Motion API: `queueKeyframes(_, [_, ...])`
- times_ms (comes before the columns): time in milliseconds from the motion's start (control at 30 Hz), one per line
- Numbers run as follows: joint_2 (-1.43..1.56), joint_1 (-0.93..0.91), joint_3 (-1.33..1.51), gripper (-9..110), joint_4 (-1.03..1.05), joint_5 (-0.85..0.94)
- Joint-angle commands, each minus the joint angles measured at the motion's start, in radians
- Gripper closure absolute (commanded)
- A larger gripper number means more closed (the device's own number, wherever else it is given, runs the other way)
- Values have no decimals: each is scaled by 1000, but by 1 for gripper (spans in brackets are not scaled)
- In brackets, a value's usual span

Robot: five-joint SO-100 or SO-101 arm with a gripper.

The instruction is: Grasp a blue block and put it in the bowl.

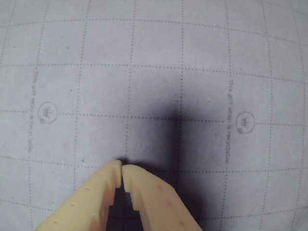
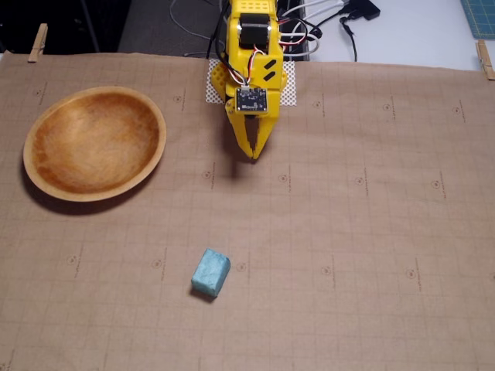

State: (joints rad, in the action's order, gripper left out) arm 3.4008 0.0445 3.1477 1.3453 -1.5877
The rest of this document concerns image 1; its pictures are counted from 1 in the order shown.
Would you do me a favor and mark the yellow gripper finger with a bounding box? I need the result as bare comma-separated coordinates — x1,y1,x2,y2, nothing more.
33,160,123,231
122,164,203,231

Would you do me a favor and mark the gridded wrapping paper sheet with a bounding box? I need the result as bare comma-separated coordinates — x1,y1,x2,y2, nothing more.
0,0,308,231

